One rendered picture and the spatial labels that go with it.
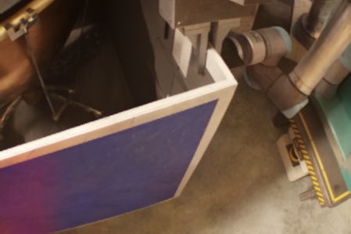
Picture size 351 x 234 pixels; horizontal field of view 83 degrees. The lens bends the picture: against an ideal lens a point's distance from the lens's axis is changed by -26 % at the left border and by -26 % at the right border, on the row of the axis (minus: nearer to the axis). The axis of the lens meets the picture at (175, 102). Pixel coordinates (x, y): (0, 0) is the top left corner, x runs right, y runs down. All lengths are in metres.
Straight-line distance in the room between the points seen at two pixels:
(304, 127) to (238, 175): 0.43
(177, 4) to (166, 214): 1.06
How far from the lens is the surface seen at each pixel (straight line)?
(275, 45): 0.69
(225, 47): 0.62
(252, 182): 1.36
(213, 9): 0.32
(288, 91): 0.75
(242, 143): 1.41
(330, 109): 1.25
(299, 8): 2.42
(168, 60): 0.53
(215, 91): 0.33
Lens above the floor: 1.22
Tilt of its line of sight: 58 degrees down
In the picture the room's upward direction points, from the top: 10 degrees clockwise
